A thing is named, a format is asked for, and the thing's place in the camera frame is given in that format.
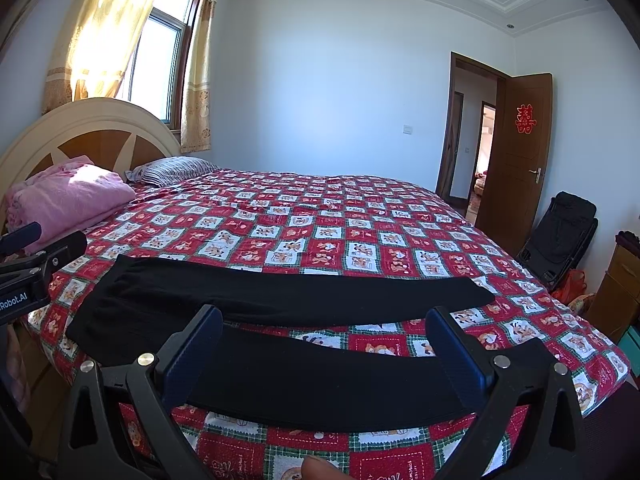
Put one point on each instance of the black pants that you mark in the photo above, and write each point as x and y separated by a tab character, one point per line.
260	370

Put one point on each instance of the cream wooden headboard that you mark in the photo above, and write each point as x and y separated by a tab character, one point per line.
115	135

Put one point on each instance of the striped pillow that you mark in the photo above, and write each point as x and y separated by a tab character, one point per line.
170	171

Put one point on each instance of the brown wooden door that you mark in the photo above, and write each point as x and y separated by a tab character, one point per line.
511	196

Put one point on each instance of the right yellow curtain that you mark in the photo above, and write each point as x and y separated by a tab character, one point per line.
195	120

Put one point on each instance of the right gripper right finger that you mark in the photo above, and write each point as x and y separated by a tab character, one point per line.
492	384

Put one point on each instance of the person's hand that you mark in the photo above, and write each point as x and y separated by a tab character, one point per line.
314	468

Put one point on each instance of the left yellow curtain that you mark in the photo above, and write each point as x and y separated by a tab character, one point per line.
93	49

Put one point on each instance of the red plastic bag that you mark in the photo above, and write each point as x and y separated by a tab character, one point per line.
573	286

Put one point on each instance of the yellow curtain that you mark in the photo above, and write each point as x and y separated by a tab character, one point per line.
195	120
93	49

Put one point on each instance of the wooden cabinet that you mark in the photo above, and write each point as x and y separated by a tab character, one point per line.
616	304

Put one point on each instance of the red patchwork bedspread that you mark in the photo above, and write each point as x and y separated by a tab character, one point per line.
338	227

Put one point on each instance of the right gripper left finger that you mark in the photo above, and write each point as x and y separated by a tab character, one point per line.
94	445

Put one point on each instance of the pink folded blanket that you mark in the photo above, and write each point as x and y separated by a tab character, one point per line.
64	198

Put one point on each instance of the window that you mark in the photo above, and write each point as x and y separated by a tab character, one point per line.
154	75

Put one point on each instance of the black folding chair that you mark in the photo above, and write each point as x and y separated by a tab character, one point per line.
560	239

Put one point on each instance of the silver door handle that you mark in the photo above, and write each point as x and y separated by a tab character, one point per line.
536	173

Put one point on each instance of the red double happiness decoration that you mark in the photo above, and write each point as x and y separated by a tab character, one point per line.
525	122

